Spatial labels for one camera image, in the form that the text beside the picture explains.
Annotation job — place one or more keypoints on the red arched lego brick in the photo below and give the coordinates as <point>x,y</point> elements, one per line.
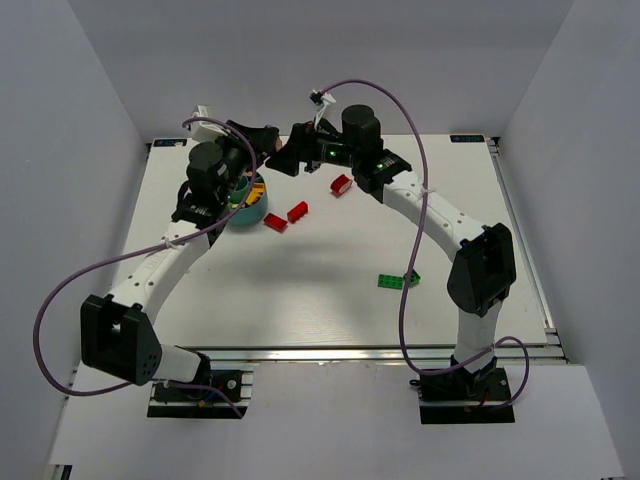
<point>341,185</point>

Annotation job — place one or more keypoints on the aluminium front table rail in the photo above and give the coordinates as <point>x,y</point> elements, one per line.
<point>311,354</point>

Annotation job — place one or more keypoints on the red long lego brick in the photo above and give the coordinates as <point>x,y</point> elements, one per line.
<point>297,212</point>

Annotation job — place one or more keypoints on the teal divided round container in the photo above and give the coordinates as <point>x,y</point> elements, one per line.
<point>247,215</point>

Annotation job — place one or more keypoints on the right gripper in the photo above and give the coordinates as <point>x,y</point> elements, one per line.
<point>299,145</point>

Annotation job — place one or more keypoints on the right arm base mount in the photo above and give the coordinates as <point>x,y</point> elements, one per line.
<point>443,400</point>

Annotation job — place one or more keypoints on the right table logo sticker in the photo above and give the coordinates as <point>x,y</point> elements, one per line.
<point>467,138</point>

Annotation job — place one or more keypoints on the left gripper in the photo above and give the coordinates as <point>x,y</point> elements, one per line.
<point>252,138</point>

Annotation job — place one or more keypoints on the aluminium table rail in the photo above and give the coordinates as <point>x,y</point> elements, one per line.
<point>311,354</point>
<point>551,332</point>

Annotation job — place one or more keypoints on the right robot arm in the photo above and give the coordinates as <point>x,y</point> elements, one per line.
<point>482,257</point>

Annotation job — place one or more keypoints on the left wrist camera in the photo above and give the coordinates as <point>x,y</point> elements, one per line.
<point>203,131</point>

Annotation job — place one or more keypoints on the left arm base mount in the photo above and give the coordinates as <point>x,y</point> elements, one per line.
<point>227,396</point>

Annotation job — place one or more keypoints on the orange square lego brick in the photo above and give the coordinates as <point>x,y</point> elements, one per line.
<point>253,199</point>

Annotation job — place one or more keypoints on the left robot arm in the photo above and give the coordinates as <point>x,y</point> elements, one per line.
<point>117,329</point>

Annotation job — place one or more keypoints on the green flat lego plate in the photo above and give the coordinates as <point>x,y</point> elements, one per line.
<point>390,281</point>

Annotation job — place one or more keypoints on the aluminium right table rail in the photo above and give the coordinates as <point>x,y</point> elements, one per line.
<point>551,332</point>

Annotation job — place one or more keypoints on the green small lego brick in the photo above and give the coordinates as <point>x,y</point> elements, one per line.
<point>412,278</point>

